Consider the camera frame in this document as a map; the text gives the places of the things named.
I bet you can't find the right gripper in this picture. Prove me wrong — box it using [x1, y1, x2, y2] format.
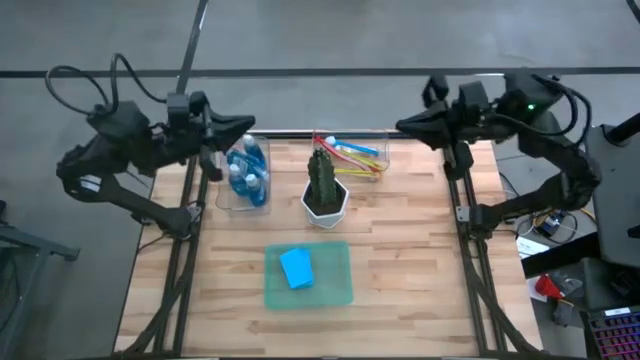
[395, 74, 474, 182]

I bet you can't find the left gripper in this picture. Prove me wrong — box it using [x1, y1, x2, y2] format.
[187, 90, 257, 182]

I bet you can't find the red object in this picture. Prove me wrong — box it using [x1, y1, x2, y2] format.
[534, 273, 565, 301]

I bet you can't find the blue power supply box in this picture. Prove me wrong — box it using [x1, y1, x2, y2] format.
[532, 209, 567, 239]

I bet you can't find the yellow dish brush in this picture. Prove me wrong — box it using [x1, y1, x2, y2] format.
[344, 149, 387, 172]

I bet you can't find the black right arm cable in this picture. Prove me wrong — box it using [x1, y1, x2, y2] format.
[532, 73, 594, 147]

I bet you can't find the laptop keyboard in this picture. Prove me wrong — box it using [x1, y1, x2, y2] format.
[587, 305, 640, 360]

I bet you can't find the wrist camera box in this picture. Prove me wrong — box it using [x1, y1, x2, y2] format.
[458, 82, 489, 116]
[167, 92, 190, 129]

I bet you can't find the clear plastic bin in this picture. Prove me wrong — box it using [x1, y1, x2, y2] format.
[310, 130, 390, 182]
[214, 134, 274, 217]

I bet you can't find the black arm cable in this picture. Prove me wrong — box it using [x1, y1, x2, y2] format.
[44, 64, 112, 117]
[110, 51, 170, 107]
[532, 73, 594, 147]

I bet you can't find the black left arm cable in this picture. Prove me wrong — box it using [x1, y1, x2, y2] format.
[110, 51, 170, 107]
[44, 64, 112, 117]

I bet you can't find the black metal table frame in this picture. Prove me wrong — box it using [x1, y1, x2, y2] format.
[127, 130, 544, 359]

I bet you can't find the blue dish brush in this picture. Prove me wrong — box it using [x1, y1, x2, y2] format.
[324, 135, 380, 157]

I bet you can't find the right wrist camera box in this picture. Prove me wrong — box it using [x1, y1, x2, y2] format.
[458, 82, 489, 116]

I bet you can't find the black floor stand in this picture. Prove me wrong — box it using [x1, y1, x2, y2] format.
[0, 199, 81, 360]

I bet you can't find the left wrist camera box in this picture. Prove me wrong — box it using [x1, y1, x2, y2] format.
[167, 92, 190, 129]

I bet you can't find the teal translucent plastic bin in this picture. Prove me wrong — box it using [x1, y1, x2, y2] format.
[263, 241, 354, 311]

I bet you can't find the red and white dish brush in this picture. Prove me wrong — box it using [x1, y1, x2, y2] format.
[313, 134, 374, 174]

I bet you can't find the green cactus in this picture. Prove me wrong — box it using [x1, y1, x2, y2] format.
[307, 147, 342, 211]

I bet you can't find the white paper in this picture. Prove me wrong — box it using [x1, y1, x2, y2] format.
[516, 235, 551, 260]

